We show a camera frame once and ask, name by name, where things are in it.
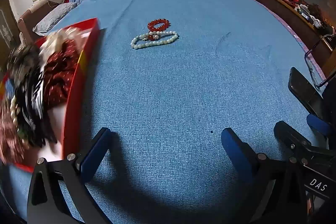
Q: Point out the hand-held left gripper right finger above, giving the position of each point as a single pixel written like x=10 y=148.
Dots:
x=233 y=150

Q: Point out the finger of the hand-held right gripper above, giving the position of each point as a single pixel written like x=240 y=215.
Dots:
x=319 y=124
x=288 y=134

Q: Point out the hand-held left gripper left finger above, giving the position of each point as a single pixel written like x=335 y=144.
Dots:
x=94 y=153

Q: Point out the red cardboard box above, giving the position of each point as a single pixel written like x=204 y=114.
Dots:
x=76 y=92

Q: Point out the red dotted scrunchie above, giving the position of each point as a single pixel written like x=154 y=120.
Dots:
x=57 y=77

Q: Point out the black smartphone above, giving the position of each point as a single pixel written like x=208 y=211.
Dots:
x=304 y=92

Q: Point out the black white patterned scrunchie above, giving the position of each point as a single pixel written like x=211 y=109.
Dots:
x=31 y=98

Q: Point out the blue bedspread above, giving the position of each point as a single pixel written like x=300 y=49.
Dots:
x=183 y=82

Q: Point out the pink patterned scrunchie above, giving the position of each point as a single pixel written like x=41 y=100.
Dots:
x=10 y=140

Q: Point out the wooden side cabinet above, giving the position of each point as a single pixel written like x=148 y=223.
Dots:
x=275 y=8

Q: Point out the grey pillow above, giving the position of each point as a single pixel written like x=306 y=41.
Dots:
x=55 y=15

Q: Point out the brown armchair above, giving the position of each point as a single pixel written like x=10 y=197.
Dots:
x=29 y=18

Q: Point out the dark wooden door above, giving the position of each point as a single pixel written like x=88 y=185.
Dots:
x=5 y=19

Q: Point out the purple frame eyeglasses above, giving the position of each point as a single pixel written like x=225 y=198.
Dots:
x=312 y=72

